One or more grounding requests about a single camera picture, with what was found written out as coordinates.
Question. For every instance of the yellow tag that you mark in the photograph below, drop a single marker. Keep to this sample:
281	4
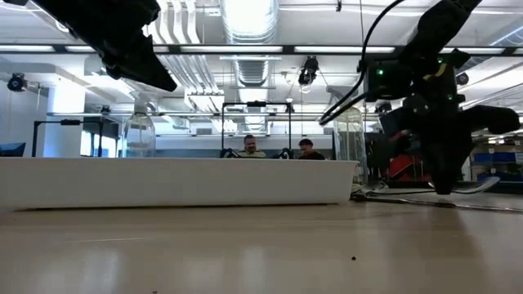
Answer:
435	71

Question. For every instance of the blue round ceiling camera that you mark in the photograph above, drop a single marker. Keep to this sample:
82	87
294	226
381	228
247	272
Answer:
16	83

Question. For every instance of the black dome ceiling camera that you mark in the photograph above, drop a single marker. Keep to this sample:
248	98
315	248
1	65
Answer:
462	78

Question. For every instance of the large iridescent spoon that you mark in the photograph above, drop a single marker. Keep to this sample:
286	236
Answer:
478	185

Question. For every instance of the clear spray bottle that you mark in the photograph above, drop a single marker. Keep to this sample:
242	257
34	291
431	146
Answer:
141	134

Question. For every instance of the black metal stand frame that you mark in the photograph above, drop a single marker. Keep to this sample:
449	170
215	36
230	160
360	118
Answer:
256	103
69	121

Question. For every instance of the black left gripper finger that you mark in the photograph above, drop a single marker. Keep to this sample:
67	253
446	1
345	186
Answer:
139	65

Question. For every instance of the black background robot arm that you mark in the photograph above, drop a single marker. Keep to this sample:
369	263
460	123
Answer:
286	154
229	153

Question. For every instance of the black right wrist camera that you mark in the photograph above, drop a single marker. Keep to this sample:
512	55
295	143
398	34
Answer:
388	81

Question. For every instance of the person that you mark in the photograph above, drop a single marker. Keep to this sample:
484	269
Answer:
308	148
250	145

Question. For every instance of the black overhead camera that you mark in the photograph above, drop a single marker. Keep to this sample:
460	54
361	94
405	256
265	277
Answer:
308	73

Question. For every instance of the red storage bin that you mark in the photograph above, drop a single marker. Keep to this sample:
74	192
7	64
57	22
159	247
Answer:
408	167

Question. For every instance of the blue monitor screen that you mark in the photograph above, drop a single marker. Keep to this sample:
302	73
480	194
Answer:
12	149

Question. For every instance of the iridescent knife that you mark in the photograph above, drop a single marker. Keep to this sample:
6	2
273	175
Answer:
408	201

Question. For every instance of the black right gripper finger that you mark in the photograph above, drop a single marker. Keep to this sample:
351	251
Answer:
436	163
450	163

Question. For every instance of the white cutlery tray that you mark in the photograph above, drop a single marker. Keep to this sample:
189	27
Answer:
163	183

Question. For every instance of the black overhead frame beam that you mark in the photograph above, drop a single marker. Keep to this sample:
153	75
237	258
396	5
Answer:
288	50

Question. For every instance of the blue storage bin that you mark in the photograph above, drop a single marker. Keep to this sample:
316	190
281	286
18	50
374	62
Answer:
502	177
498	157

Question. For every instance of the silver ventilation duct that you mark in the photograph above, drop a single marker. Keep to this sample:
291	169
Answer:
249	24

